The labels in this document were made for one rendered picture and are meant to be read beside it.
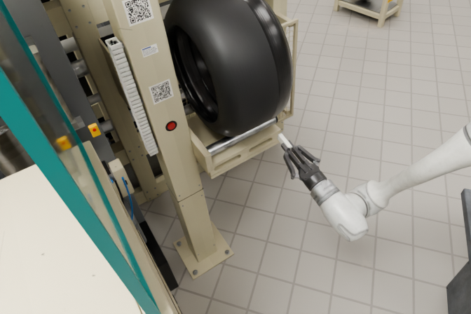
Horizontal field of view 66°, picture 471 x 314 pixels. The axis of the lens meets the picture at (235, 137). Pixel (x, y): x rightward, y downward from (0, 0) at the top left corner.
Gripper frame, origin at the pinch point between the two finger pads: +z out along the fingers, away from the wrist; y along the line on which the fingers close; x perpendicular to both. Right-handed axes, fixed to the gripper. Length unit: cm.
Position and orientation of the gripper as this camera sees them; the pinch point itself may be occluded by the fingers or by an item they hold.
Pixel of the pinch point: (284, 142)
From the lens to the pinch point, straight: 134.9
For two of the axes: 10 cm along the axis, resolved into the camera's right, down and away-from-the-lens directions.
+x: -0.5, 5.2, 8.5
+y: -8.4, 4.3, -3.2
